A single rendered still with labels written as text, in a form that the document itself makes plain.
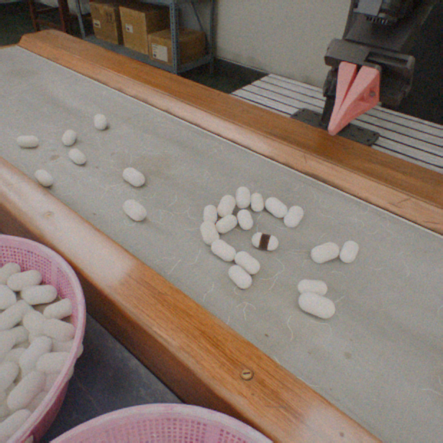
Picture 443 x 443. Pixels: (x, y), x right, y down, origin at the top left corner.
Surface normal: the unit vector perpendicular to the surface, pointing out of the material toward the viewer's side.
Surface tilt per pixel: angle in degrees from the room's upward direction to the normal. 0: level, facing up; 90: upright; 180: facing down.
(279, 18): 88
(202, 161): 0
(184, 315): 0
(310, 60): 90
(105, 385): 0
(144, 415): 75
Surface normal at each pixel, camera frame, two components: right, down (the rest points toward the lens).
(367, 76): -0.54, 0.08
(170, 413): 0.02, 0.44
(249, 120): 0.04, -0.74
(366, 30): -0.38, -0.25
